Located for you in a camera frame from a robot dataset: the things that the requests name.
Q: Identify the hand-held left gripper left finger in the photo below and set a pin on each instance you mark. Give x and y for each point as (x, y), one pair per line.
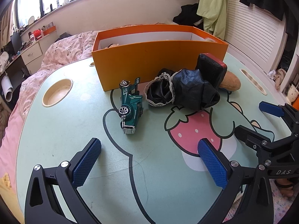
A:
(86, 161)

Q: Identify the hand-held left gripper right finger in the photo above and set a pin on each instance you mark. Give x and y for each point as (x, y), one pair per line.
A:
(212, 165)

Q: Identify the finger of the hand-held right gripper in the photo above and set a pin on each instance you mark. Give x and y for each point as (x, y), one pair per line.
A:
(250, 137)
(271, 108)

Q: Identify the brown plush toy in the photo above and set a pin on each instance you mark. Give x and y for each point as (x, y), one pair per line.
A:
(231, 81)

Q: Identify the black and red case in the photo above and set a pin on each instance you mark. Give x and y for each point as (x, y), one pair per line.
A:
(210, 67)

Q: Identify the green toy car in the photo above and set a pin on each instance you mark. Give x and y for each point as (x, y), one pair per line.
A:
(130, 102)

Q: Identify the black lace-trimmed cloth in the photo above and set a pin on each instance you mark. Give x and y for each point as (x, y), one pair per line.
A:
(189, 86)
(158, 93)

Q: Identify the orange cardboard box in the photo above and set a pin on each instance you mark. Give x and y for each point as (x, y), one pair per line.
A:
(140, 60)

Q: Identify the green cartoon print desktop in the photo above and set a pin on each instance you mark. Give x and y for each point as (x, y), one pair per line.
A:
(70, 133)

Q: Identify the person's right hand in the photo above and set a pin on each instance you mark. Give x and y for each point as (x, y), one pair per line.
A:
(286, 190)

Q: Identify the white patterned mug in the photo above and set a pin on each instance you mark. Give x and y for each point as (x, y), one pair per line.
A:
(292, 94)

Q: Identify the beige cloth heap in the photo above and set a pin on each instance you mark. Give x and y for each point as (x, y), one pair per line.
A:
(281, 78)

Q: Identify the speckled rug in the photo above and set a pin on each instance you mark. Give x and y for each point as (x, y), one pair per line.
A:
(285, 210)

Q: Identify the white paper roll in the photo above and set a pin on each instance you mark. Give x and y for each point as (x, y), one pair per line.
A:
(7, 87)

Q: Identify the pink floral blanket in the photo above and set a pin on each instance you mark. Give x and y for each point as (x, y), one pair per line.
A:
(65, 51)

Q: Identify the light green hanging garment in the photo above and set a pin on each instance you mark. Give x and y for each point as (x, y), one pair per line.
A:
(212, 9)

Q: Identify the white drawer cabinet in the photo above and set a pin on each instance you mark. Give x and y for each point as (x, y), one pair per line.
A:
(32, 53)

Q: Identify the pile of black clothes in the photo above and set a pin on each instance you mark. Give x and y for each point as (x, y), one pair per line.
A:
(186, 14)

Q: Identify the orange storage bin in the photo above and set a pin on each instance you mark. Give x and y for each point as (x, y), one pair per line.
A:
(50, 30)

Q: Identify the red container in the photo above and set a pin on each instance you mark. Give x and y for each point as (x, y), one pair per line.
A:
(37, 33)

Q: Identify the black monitor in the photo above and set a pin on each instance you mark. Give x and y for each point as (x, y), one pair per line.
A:
(15, 42)

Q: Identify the round white mirror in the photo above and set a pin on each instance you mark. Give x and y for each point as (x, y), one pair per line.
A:
(31, 20)

